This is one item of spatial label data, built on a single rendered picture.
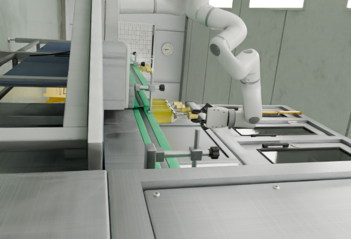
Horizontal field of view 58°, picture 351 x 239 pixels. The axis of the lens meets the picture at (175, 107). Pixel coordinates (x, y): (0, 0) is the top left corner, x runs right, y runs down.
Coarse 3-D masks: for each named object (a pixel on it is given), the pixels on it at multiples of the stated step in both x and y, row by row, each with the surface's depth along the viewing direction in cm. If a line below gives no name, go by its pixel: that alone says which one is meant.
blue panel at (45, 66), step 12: (48, 48) 233; (60, 48) 238; (24, 60) 178; (36, 60) 181; (48, 60) 184; (60, 60) 187; (12, 72) 146; (24, 72) 148; (36, 72) 150; (48, 72) 152; (60, 72) 154; (36, 84) 129; (48, 84) 130; (60, 84) 131
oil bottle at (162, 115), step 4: (152, 108) 146; (156, 108) 147; (160, 108) 147; (156, 112) 142; (160, 112) 142; (164, 112) 143; (168, 112) 143; (172, 112) 144; (176, 112) 146; (156, 116) 142; (160, 116) 143; (164, 116) 143; (168, 116) 144; (172, 116) 144; (176, 116) 145; (160, 120) 143; (164, 120) 144; (168, 120) 144; (172, 120) 145
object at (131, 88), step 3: (129, 87) 129; (132, 87) 129; (129, 90) 129; (132, 90) 130; (129, 93) 130; (132, 93) 130; (129, 96) 130; (132, 96) 130; (129, 99) 130; (132, 99) 131; (129, 102) 131; (132, 102) 131; (129, 105) 131; (132, 105) 131
